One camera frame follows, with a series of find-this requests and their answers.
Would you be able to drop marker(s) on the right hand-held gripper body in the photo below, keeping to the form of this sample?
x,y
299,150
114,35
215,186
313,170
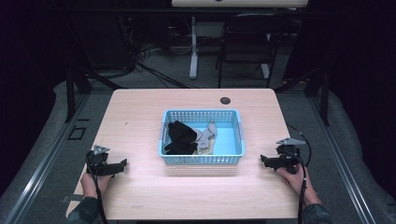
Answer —
x,y
288,152

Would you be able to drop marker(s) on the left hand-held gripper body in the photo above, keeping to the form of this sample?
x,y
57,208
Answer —
x,y
97,158

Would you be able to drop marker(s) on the person's right hand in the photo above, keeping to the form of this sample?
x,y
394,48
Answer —
x,y
293,180

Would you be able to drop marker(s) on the person's left hand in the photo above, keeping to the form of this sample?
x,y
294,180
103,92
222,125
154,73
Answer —
x,y
93,183

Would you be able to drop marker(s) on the blue plastic basket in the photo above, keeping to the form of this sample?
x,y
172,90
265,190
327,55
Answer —
x,y
232,140

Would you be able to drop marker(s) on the beige cloth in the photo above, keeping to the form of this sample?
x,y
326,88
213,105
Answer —
x,y
208,150

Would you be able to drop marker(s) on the black metal stand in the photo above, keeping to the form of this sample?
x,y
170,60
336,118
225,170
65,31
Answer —
x,y
324,96
71,93

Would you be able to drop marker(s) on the black cloth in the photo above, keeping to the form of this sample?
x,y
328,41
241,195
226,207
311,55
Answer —
x,y
181,137

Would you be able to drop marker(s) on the grey cloth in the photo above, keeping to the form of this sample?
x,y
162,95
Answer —
x,y
206,137

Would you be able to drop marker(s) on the black folding chair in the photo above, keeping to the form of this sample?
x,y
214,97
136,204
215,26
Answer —
x,y
249,46

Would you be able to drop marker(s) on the white desk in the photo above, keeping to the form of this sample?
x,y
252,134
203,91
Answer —
x,y
194,46

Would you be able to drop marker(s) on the black floor socket frame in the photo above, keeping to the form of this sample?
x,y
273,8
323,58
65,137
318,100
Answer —
x,y
77,133

